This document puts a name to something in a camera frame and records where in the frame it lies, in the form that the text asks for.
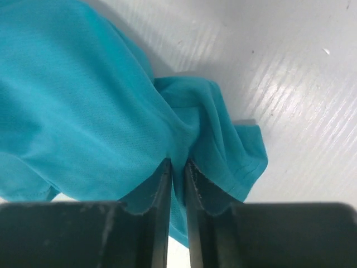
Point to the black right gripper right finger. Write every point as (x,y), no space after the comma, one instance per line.
(224,232)

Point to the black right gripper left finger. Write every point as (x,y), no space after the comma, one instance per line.
(130,232)

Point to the teal t-shirt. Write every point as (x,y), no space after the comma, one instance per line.
(82,114)

